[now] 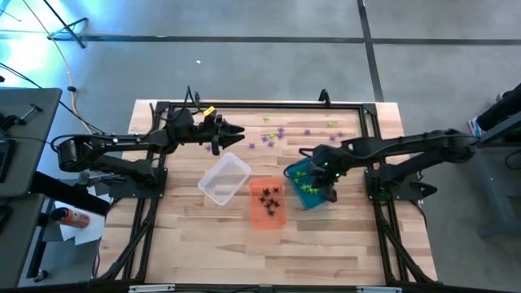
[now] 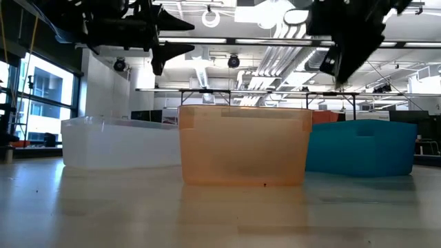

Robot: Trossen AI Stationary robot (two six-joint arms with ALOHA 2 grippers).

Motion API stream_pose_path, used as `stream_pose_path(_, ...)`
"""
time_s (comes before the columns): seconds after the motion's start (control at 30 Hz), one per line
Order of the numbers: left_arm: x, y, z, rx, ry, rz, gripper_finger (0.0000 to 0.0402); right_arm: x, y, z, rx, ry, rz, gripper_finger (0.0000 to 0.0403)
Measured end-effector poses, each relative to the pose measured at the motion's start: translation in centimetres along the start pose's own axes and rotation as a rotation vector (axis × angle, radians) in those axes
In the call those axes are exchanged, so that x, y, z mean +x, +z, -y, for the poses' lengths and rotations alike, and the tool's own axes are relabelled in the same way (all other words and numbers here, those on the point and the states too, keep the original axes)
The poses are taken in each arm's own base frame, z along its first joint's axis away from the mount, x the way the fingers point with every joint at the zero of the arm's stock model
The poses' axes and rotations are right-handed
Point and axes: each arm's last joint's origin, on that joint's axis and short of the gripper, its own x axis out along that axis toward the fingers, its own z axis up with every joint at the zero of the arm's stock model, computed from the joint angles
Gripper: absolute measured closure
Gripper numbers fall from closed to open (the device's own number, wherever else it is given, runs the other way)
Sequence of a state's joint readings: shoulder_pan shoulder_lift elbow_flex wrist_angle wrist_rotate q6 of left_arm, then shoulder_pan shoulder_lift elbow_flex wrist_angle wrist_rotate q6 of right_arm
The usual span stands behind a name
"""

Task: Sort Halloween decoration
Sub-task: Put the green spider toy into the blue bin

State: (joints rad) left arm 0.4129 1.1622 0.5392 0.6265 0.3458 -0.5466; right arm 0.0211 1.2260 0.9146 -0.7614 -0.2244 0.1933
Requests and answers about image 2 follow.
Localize large window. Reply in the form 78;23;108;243
0;51;83;152

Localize black folding table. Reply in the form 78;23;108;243
305;91;361;121
178;88;238;106

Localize teal plastic bin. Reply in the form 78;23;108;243
305;118;418;178

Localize orange box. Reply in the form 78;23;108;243
311;110;340;125

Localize white ceiling ring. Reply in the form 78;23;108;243
201;8;221;29

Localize black monitor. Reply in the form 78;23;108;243
130;109;163;124

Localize long tan tape strip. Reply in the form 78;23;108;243
220;107;294;119

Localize long ceiling light bar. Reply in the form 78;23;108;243
158;36;441;48

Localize clear plastic bin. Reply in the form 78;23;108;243
61;116;183;170

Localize black cabinet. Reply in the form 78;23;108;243
389;110;441;143

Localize thin yellow cable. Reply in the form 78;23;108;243
0;0;8;59

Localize orange plastic bin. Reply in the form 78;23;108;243
177;104;314;187

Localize white box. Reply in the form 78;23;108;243
344;110;391;122

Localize small black bin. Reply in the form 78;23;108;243
43;132;58;148

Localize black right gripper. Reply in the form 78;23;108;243
306;0;414;87

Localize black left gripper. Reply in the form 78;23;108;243
85;0;196;63

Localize silver air duct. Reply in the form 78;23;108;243
302;46;323;72

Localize black equipment rack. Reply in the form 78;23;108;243
0;81;18;149

